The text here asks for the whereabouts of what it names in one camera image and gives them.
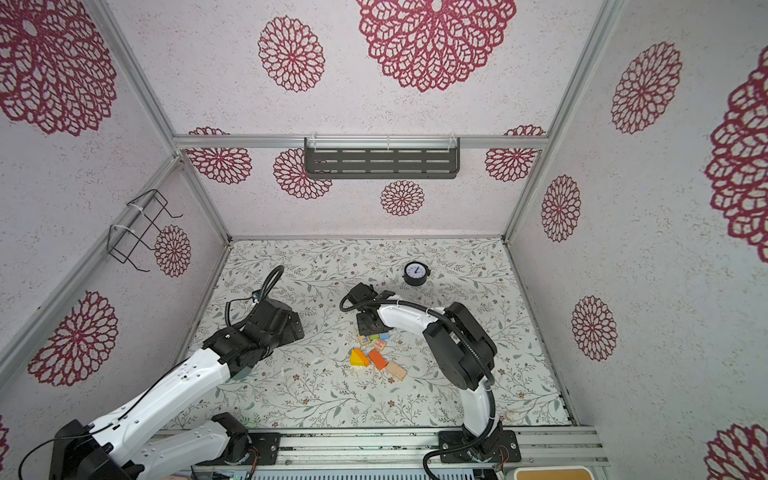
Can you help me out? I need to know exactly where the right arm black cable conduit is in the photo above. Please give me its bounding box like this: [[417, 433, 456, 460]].
[[338, 296, 499, 480]]

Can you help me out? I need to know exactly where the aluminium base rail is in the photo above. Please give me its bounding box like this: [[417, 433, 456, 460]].
[[174, 427, 614, 479]]

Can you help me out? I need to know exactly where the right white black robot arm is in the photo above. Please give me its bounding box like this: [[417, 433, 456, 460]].
[[339, 283, 522, 468]]

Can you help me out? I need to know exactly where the black round pressure gauge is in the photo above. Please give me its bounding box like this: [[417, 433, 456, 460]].
[[403, 261, 431, 286]]

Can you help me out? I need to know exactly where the natural wood rectangular block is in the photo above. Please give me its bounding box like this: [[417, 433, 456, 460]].
[[385, 362, 407, 381]]

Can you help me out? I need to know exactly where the grey slotted wall shelf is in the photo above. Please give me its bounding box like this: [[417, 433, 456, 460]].
[[304, 137, 461, 180]]

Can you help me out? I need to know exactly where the red-orange wood block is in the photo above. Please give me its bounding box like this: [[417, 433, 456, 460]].
[[367, 349, 389, 370]]

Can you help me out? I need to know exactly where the orange white box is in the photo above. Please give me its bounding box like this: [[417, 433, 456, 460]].
[[513, 466, 595, 480]]

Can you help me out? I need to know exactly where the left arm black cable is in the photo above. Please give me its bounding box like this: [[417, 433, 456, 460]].
[[17, 265, 286, 480]]

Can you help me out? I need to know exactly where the black wire wall basket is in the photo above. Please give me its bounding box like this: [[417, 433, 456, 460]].
[[106, 188, 182, 273]]

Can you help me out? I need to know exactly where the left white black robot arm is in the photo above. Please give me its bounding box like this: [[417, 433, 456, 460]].
[[49, 299, 304, 479]]

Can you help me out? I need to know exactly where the yellow orange triangle block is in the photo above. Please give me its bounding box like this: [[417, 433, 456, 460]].
[[349, 348, 370, 367]]

